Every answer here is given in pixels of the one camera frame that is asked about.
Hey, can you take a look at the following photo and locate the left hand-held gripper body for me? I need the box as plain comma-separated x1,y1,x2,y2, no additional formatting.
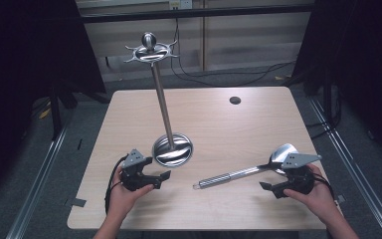
119,148,154,192

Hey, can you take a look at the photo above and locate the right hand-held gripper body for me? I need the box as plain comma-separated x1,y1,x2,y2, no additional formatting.
279,151,323,197

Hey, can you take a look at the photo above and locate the silver metal ladle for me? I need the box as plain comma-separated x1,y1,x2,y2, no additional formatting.
192,142,300,191

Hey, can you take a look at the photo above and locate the metal utensil rack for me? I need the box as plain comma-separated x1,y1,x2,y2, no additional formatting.
123,31,194,168

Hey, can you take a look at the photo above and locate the person's right hand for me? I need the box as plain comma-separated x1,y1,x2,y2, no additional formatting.
283,163,338,221

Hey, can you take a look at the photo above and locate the person's left hand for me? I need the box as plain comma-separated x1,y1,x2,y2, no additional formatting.
106,163,155,217

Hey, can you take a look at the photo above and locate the black metal stand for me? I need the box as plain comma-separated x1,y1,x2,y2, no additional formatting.
47,79,111,141

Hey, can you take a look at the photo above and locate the dark curtain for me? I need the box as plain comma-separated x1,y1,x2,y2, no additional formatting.
0,0,107,209
290,0,382,167

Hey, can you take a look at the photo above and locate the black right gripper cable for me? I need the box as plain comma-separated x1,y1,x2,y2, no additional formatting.
312,172,335,201

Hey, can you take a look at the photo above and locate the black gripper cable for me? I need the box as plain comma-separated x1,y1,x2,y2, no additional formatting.
312,172,335,201
103,153,129,215

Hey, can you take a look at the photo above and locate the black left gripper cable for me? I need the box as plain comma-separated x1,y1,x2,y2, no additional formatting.
103,153,129,215

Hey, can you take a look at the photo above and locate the metal floor rail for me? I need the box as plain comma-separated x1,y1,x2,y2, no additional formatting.
307,95,382,239
5,123,72,239

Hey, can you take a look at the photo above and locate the black floor cable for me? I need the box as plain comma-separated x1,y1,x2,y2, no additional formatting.
169,17,296,88

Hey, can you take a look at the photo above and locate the white wall socket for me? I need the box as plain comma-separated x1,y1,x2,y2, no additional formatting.
168,0,194,11

